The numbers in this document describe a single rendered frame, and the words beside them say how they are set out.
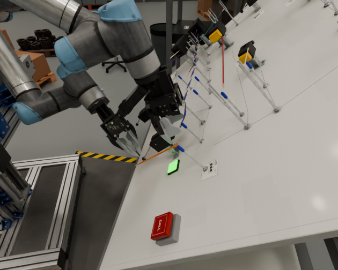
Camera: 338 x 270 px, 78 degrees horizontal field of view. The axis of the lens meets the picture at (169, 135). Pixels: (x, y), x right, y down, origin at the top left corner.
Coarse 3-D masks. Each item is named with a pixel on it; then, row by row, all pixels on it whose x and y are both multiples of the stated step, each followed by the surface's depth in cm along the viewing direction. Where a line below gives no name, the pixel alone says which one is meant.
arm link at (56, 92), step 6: (54, 90) 68; (60, 90) 69; (54, 96) 67; (60, 96) 68; (66, 96) 69; (72, 96) 68; (60, 102) 68; (66, 102) 69; (72, 102) 71; (78, 102) 73; (60, 108) 69; (66, 108) 71
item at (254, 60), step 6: (252, 42) 64; (240, 48) 62; (246, 48) 59; (252, 48) 60; (240, 54) 60; (252, 54) 59; (252, 60) 63; (258, 60) 62; (264, 60) 61; (258, 66) 62
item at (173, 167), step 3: (174, 162) 62; (177, 162) 62; (171, 165) 62; (174, 165) 61; (177, 165) 61; (168, 168) 62; (171, 168) 61; (174, 168) 60; (177, 168) 60; (168, 171) 61; (171, 171) 61; (174, 171) 60; (168, 174) 62
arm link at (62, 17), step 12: (12, 0) 46; (24, 0) 46; (36, 0) 46; (48, 0) 47; (60, 0) 48; (72, 0) 50; (36, 12) 48; (48, 12) 48; (60, 12) 48; (72, 12) 49; (84, 12) 50; (96, 12) 55; (60, 24) 50; (72, 24) 50
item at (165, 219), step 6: (156, 216) 48; (162, 216) 46; (168, 216) 45; (156, 222) 46; (162, 222) 45; (168, 222) 44; (156, 228) 45; (162, 228) 44; (168, 228) 43; (156, 234) 44; (162, 234) 43; (168, 234) 42
